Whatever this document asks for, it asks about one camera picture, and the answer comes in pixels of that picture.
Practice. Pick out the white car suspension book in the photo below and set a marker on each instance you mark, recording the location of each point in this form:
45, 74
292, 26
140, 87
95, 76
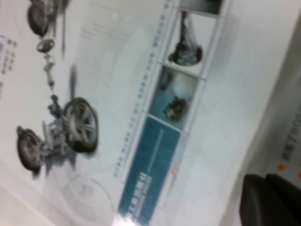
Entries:
117, 70

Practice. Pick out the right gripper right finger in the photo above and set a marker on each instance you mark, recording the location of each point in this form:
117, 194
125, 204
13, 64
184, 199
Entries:
291, 204

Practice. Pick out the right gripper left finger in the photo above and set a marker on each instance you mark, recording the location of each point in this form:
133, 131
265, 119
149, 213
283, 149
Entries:
258, 204

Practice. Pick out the white orange ROS2 book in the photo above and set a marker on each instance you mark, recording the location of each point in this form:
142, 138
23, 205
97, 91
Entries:
282, 106

